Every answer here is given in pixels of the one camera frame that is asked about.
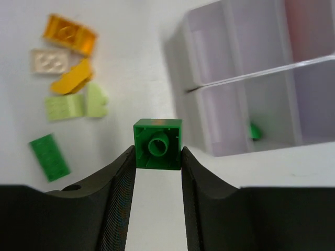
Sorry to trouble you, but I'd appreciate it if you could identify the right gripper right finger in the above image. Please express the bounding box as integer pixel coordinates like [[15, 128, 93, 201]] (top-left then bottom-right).
[[181, 147, 334, 250]]

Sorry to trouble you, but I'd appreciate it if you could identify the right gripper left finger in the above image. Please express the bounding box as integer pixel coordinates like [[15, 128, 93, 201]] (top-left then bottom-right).
[[1, 146, 136, 250]]

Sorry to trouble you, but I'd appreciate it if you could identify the green lego plate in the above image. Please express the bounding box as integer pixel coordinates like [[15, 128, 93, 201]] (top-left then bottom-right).
[[29, 134, 71, 182]]

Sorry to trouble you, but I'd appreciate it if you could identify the dark green square lego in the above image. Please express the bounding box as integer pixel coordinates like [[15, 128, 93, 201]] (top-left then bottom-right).
[[250, 122, 263, 141]]

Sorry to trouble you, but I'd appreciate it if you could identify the dark green small lego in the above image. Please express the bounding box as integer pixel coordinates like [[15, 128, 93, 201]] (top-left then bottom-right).
[[133, 119, 183, 170]]

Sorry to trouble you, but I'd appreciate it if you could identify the orange lego brick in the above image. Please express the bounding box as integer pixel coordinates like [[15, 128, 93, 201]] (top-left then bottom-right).
[[42, 13, 98, 57]]

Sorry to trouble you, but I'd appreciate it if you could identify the light green curved lego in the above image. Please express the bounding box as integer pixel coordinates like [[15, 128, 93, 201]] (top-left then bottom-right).
[[86, 82, 108, 118]]

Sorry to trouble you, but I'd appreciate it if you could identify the light green lego brick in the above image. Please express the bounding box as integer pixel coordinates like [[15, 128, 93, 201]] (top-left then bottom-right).
[[44, 94, 85, 121]]

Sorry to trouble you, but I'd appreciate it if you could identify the right white divided container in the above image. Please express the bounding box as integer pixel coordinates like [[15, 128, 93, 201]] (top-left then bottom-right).
[[184, 55, 334, 157]]

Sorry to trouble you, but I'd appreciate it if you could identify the white divided container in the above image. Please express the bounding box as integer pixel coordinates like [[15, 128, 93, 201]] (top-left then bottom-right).
[[184, 55, 334, 157], [164, 0, 335, 89]]

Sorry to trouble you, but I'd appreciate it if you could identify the yellow curved lego brick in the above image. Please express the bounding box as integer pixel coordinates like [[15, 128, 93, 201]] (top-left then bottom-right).
[[50, 58, 94, 95]]

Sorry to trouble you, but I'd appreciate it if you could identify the cream lego brick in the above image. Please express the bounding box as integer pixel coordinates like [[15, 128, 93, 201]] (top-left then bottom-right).
[[30, 49, 70, 75]]

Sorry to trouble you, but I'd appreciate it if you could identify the left white divided container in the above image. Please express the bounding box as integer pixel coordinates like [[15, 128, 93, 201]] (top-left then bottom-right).
[[164, 0, 335, 89]]

